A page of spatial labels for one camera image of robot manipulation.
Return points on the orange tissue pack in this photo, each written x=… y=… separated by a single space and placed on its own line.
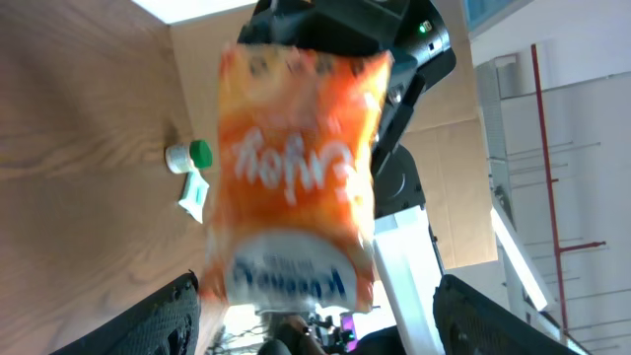
x=292 y=220

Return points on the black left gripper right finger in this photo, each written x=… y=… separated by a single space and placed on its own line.
x=469 y=323

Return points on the mint green wipes pack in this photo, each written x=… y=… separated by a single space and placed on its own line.
x=194 y=195

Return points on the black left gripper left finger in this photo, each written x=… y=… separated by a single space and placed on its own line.
x=164 y=323

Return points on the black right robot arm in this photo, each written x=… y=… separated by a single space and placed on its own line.
x=407 y=251

